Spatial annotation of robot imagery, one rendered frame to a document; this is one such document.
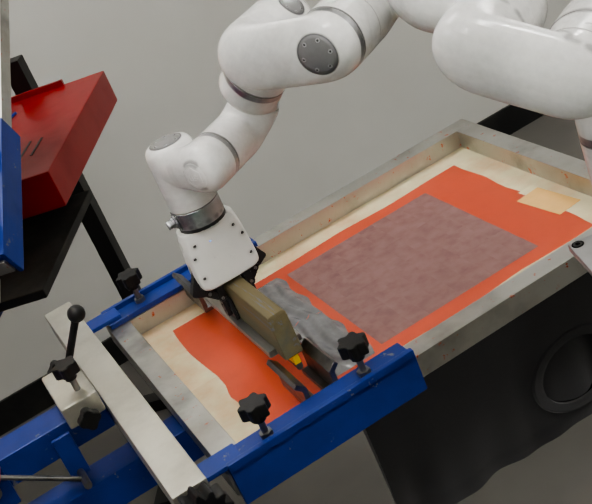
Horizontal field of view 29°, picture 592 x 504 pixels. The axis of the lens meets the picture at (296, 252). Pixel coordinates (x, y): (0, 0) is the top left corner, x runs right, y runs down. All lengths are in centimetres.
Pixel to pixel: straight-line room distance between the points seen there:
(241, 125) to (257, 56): 29
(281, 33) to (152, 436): 59
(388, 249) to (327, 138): 214
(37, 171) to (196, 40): 137
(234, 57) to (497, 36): 34
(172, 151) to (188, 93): 221
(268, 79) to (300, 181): 270
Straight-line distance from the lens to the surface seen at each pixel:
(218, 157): 158
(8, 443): 176
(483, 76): 122
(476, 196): 202
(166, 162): 163
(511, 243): 185
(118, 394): 172
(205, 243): 170
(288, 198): 405
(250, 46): 136
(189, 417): 169
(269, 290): 196
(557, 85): 119
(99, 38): 371
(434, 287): 180
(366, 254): 196
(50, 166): 255
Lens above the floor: 188
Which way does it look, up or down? 27 degrees down
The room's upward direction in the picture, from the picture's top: 23 degrees counter-clockwise
